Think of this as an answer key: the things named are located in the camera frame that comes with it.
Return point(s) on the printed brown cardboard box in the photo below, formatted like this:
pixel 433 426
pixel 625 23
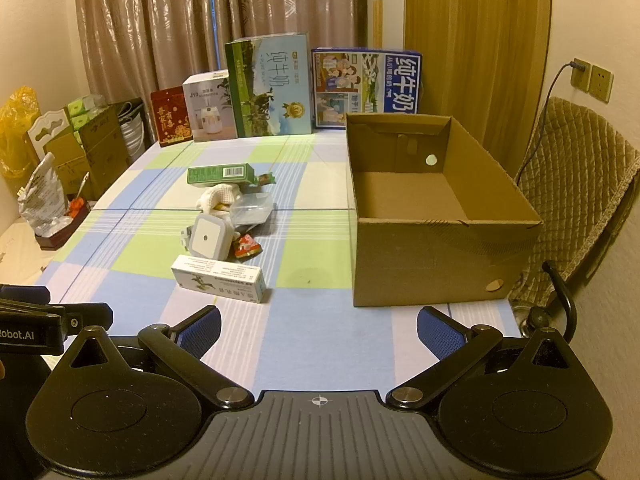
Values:
pixel 100 150

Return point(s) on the white medicine box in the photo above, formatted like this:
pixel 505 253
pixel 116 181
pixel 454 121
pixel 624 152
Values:
pixel 220 280

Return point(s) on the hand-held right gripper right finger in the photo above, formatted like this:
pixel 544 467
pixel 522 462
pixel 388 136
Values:
pixel 440 332

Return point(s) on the checked tablecloth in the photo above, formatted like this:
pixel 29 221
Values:
pixel 310 310

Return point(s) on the wooden door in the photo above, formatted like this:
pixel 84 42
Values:
pixel 475 35

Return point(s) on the green milk carton box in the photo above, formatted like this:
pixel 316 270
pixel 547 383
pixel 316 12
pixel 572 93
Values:
pixel 270 90

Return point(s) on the white decorative board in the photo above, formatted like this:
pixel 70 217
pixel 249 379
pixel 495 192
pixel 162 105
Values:
pixel 47 127

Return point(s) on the green toothpaste box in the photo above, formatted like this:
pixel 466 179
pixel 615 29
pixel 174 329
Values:
pixel 220 174

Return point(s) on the yellow plastic bag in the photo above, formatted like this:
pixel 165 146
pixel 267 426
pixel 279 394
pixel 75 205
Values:
pixel 17 130

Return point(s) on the blue milk carton box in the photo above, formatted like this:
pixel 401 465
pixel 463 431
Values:
pixel 365 85

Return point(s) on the white cloth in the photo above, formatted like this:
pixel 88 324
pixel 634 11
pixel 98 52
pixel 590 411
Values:
pixel 215 195

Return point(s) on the beige wall socket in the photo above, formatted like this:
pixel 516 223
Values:
pixel 600 84
pixel 582 75

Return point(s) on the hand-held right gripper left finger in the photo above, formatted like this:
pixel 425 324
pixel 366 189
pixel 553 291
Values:
pixel 202 332

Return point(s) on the red snack packet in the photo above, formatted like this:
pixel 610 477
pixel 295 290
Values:
pixel 247 247

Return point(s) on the plain brown cardboard box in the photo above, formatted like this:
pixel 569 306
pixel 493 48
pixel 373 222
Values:
pixel 65 165

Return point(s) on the red gift box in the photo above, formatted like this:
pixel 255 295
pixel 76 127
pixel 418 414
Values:
pixel 170 120

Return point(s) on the quilted beige chair cover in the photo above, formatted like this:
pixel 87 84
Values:
pixel 575 170

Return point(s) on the dark charger plug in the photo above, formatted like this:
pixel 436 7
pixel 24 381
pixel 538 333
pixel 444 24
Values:
pixel 571 66

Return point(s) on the white appliance box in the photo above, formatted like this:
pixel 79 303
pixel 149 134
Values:
pixel 207 110

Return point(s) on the clear plastic container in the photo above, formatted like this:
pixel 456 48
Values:
pixel 252 210

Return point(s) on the white square night light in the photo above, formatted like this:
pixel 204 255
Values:
pixel 207 235

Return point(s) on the dark wooden base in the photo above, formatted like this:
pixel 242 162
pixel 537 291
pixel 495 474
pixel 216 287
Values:
pixel 60 232

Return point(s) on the green snack packet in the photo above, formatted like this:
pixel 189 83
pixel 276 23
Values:
pixel 265 180

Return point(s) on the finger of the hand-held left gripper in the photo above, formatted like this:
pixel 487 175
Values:
pixel 85 315
pixel 25 294

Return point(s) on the stack of metal bowls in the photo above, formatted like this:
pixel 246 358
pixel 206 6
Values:
pixel 132 132

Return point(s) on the green tissue packs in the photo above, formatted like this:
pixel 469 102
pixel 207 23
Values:
pixel 85 110

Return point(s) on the brown curtain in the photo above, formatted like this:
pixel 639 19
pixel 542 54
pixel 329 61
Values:
pixel 140 25
pixel 290 5

